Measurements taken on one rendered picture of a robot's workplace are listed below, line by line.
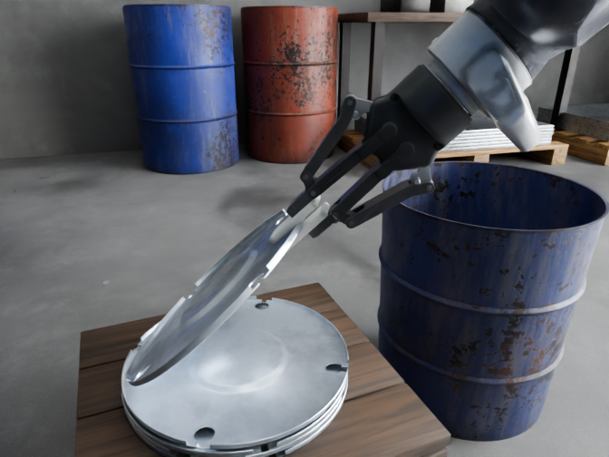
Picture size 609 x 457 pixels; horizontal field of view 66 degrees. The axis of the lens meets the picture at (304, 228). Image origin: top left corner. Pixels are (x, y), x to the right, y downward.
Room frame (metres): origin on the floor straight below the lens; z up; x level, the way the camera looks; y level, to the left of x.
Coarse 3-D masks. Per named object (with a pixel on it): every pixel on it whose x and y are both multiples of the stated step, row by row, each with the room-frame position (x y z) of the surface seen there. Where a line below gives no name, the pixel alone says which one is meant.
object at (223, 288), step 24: (288, 216) 0.57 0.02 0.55; (240, 240) 0.64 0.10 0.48; (264, 240) 0.55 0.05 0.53; (288, 240) 0.44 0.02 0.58; (216, 264) 0.63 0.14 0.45; (240, 264) 0.50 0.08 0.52; (264, 264) 0.44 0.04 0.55; (216, 288) 0.48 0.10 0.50; (240, 288) 0.42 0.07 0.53; (192, 312) 0.46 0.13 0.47; (216, 312) 0.41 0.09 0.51; (168, 336) 0.47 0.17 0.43; (192, 336) 0.39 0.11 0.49; (144, 360) 0.45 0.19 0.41; (168, 360) 0.38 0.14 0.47
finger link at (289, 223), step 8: (312, 200) 0.46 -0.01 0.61; (304, 208) 0.46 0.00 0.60; (312, 208) 0.46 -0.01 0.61; (296, 216) 0.46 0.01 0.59; (304, 216) 0.46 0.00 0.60; (280, 224) 0.49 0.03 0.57; (288, 224) 0.46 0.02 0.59; (296, 224) 0.46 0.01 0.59; (280, 232) 0.46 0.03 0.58; (272, 240) 0.46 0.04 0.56
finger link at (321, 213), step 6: (324, 204) 0.48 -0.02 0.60; (318, 210) 0.47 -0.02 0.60; (324, 210) 0.46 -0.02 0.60; (312, 216) 0.48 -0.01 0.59; (318, 216) 0.46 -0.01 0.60; (324, 216) 0.46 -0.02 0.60; (306, 222) 0.47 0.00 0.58; (312, 222) 0.46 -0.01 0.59; (318, 222) 0.46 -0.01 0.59; (306, 228) 0.46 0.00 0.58; (312, 228) 0.46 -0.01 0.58; (300, 234) 0.46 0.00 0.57; (306, 234) 0.46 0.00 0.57; (294, 240) 0.46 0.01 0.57
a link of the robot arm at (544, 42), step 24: (480, 0) 0.45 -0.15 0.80; (504, 0) 0.36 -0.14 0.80; (528, 0) 0.34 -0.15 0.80; (552, 0) 0.33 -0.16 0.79; (576, 0) 0.33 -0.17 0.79; (600, 0) 0.33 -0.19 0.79; (504, 24) 0.41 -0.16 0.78; (528, 24) 0.35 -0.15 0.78; (552, 24) 0.34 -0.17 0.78; (576, 24) 0.34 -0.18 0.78; (600, 24) 0.37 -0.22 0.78; (528, 48) 0.41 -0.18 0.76; (552, 48) 0.39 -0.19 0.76; (528, 72) 0.42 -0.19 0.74
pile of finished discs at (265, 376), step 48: (144, 336) 0.54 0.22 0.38; (240, 336) 0.54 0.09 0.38; (288, 336) 0.54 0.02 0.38; (336, 336) 0.54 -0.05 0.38; (144, 384) 0.45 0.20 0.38; (192, 384) 0.45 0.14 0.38; (240, 384) 0.44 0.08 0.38; (288, 384) 0.45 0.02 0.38; (336, 384) 0.45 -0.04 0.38; (144, 432) 0.38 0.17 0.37; (192, 432) 0.38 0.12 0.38; (240, 432) 0.38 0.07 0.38; (288, 432) 0.37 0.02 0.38
